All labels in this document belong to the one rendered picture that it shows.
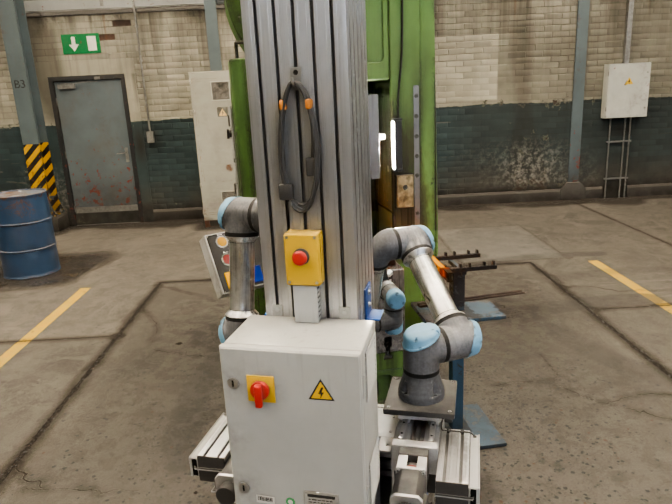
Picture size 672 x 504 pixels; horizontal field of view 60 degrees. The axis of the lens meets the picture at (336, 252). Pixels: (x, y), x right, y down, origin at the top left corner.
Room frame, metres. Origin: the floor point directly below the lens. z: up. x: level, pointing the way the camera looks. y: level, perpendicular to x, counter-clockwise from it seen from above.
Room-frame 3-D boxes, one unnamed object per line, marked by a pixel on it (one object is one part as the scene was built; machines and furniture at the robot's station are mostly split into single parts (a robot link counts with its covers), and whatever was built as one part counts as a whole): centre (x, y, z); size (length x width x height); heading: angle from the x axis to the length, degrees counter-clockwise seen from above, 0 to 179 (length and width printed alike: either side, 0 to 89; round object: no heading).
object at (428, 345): (1.73, -0.27, 0.98); 0.13 x 0.12 x 0.14; 109
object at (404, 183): (3.01, -0.37, 1.27); 0.09 x 0.02 x 0.17; 101
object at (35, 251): (6.25, 3.37, 0.44); 0.59 x 0.59 x 0.88
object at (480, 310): (2.78, -0.60, 0.69); 0.40 x 0.30 x 0.02; 98
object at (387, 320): (2.23, -0.21, 0.88); 0.11 x 0.08 x 0.11; 109
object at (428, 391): (1.73, -0.26, 0.87); 0.15 x 0.15 x 0.10
